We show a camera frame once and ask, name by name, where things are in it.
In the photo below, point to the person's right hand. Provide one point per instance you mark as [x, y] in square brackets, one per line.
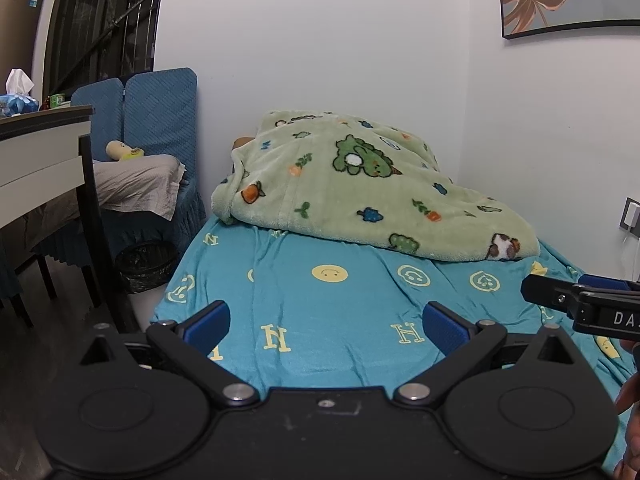
[631, 395]

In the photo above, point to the brown pillow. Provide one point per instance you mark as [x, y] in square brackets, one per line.
[242, 143]

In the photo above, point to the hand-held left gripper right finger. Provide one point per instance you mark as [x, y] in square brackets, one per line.
[445, 327]

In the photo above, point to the grey crumpled cloth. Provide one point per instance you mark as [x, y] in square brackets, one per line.
[135, 182]

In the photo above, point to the small green box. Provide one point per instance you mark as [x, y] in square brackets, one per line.
[57, 101]

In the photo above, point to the yellow plush toy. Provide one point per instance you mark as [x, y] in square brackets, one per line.
[122, 151]

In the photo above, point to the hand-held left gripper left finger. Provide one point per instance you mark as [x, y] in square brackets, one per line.
[207, 325]

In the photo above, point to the teal printed bed sheet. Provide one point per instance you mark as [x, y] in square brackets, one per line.
[325, 320]

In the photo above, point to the green cartoon printed blanket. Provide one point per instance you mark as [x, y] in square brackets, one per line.
[350, 195]

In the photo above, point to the white table with dark top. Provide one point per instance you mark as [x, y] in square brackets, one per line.
[35, 160]

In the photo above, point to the white charger plug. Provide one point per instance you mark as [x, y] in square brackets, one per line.
[634, 217]

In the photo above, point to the grey wall socket panel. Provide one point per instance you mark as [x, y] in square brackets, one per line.
[625, 215]

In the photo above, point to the dark barred window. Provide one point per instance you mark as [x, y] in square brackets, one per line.
[100, 20]

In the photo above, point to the blue patterned tissue pack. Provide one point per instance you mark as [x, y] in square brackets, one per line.
[20, 105]

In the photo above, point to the black bagged trash bin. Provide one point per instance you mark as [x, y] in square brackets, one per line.
[147, 265]

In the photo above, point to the blue quilted covered chair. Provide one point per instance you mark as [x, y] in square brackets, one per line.
[160, 110]
[97, 115]

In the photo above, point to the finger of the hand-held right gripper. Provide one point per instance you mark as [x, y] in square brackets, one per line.
[547, 291]
[602, 282]

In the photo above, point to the gold refrigerator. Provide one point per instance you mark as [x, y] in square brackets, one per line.
[20, 35]

